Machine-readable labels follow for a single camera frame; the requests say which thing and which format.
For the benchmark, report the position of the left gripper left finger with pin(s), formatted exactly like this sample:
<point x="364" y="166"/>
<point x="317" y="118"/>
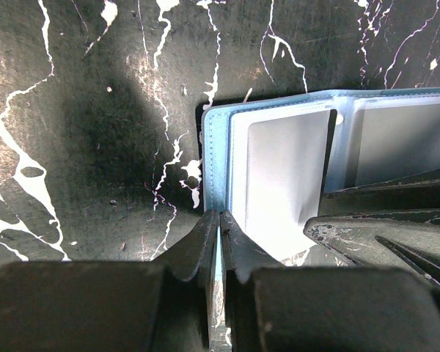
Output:
<point x="191" y="258"/>

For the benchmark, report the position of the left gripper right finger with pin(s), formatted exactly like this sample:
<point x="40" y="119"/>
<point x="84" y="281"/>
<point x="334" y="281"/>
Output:
<point x="240" y="254"/>

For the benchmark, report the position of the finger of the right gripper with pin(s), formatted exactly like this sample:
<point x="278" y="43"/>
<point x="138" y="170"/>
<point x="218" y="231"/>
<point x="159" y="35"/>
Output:
<point x="412" y="246"/>
<point x="414" y="192"/>

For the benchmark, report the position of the blue card holder wallet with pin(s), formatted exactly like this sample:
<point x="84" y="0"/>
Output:
<point x="225" y="134"/>

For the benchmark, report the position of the black VIP credit card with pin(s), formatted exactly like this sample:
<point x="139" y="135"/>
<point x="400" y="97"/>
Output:
<point x="285" y="163"/>

